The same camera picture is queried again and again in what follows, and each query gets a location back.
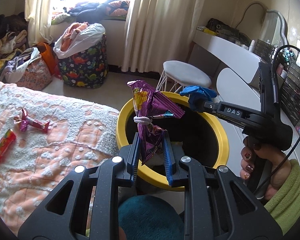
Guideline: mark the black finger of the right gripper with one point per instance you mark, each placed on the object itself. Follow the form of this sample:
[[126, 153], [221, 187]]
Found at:
[[207, 106]]

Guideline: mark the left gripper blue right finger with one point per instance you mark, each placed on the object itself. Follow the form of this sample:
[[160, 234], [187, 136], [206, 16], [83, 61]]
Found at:
[[172, 153]]

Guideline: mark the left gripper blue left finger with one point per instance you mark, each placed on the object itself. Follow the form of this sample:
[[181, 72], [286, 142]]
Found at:
[[130, 155]]

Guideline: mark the purple snack wrapper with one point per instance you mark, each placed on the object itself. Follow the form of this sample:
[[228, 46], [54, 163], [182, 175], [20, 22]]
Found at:
[[150, 104]]

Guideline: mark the yellow rimmed trash bin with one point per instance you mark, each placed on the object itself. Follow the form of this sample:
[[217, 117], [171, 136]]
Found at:
[[197, 135]]

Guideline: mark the right hand painted nails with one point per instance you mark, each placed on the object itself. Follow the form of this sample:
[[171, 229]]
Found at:
[[264, 168]]

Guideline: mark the white desk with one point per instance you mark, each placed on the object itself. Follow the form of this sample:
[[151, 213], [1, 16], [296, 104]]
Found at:
[[237, 84]]

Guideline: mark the teal fuzzy knee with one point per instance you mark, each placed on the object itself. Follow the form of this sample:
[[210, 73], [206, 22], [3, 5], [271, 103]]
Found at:
[[149, 217]]

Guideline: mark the peach white bed blanket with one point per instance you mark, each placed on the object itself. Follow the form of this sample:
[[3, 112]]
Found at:
[[80, 133]]

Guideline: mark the dinosaur print laundry basket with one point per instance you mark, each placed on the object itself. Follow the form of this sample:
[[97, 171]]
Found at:
[[86, 69]]

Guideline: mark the white framed mirror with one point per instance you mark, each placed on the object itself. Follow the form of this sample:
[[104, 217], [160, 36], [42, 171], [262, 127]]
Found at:
[[274, 29]]

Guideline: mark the cream curtain right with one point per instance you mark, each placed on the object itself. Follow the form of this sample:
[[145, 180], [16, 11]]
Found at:
[[157, 31]]

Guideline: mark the cream curtain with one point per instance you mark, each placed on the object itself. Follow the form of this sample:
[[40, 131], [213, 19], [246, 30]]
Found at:
[[38, 15], [157, 31]]

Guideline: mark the red pink candy wrapper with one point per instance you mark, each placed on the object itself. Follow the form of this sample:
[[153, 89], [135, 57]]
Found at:
[[23, 121]]

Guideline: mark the orange bag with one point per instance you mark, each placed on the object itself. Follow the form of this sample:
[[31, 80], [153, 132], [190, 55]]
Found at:
[[49, 57]]

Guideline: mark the floral pink bag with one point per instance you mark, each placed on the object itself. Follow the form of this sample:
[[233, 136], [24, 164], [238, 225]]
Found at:
[[37, 76]]

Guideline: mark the red candy tube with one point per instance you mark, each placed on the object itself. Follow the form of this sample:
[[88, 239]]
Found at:
[[8, 138]]

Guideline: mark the white plastic bag with clothes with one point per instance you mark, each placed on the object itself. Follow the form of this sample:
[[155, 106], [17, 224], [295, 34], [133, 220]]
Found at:
[[77, 38]]

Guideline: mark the clothes on window sill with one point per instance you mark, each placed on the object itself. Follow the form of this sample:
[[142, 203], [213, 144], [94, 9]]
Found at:
[[91, 12]]

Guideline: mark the pile of clothes on bed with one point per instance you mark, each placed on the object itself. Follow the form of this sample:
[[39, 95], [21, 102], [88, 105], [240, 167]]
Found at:
[[15, 53]]

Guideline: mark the cream curtain left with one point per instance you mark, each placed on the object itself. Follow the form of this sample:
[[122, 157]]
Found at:
[[38, 15]]

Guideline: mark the white wire stool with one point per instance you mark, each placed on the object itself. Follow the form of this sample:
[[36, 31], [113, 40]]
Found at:
[[182, 74]]

